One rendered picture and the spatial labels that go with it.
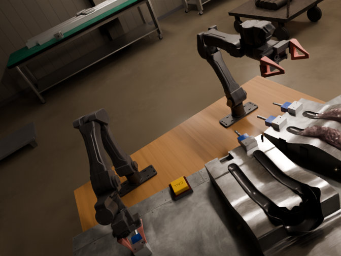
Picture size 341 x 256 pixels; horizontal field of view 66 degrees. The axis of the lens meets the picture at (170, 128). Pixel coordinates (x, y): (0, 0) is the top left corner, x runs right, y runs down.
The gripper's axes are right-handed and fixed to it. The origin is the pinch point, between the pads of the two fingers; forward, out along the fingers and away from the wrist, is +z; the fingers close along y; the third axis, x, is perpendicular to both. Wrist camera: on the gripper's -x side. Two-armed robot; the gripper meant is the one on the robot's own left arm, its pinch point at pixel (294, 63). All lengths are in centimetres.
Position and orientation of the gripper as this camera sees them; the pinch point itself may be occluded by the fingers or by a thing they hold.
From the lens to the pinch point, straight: 89.9
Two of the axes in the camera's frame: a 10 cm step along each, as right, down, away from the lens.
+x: 3.3, 7.3, 6.0
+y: 8.4, -5.2, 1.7
